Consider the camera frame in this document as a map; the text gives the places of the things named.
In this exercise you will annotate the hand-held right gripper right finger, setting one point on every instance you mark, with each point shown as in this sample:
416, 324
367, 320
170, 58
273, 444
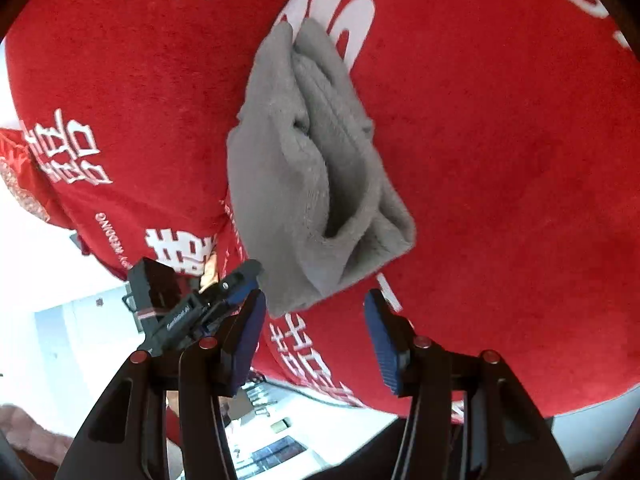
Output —
382, 340

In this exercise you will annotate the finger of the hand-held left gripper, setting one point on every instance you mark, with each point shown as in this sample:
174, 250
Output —
240, 280

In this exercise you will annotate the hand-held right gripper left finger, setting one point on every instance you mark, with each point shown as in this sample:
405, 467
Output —
247, 330

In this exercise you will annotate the grey knitted garment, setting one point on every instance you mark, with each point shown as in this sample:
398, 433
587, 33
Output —
310, 185

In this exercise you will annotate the person's left hand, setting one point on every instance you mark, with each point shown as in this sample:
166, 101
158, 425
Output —
210, 272

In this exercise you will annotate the white appliance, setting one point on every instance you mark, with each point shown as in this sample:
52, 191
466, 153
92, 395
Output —
300, 410

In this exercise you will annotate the red embroidered pillow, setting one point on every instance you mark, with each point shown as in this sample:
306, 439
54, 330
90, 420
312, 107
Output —
20, 185

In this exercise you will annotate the pink cloth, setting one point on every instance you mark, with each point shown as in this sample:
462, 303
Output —
25, 430

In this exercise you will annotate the red printed blanket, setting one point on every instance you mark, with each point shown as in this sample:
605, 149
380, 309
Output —
475, 160

